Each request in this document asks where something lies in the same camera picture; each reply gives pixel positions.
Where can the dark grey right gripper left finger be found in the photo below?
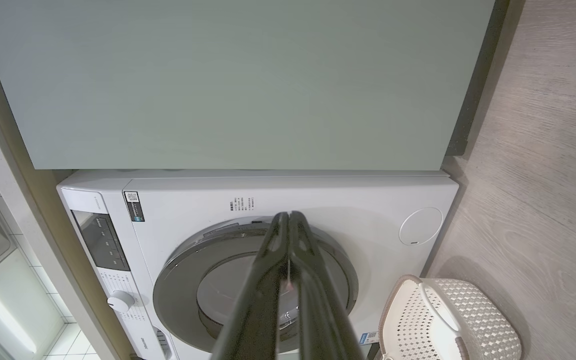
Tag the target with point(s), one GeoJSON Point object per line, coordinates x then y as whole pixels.
{"type": "Point", "coordinates": [263, 300]}

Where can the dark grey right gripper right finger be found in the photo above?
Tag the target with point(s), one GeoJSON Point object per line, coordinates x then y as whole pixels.
{"type": "Point", "coordinates": [318, 310]}

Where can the round grey glass washer door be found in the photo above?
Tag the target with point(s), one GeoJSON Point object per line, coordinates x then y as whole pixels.
{"type": "Point", "coordinates": [178, 290]}

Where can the white front-load washing machine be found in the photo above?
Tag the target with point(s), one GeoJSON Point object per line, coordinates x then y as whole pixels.
{"type": "Point", "coordinates": [193, 210]}

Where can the white washing machine dial knob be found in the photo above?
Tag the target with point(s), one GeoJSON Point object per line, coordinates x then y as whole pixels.
{"type": "Point", "coordinates": [120, 301]}

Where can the cream perforated laundry basket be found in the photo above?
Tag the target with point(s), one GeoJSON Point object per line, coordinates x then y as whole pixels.
{"type": "Point", "coordinates": [478, 320]}

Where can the dark washing machine display panel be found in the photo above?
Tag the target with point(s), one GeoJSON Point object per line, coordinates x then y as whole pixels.
{"type": "Point", "coordinates": [100, 240]}

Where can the small blue energy sticker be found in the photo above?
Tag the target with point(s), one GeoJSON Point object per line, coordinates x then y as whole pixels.
{"type": "Point", "coordinates": [369, 338]}

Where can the white detergent drawer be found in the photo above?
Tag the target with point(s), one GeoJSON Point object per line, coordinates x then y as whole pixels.
{"type": "Point", "coordinates": [160, 345]}

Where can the round white filter cover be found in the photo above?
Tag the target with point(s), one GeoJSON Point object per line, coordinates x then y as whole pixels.
{"type": "Point", "coordinates": [420, 226]}

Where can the black QR code sticker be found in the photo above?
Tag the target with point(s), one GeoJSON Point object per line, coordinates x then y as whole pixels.
{"type": "Point", "coordinates": [134, 206]}

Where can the white glossy cabinet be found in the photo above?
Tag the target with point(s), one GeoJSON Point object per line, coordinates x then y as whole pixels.
{"type": "Point", "coordinates": [13, 310]}

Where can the white countertop with beige edge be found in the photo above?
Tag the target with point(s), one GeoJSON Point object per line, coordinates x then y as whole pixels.
{"type": "Point", "coordinates": [13, 210]}

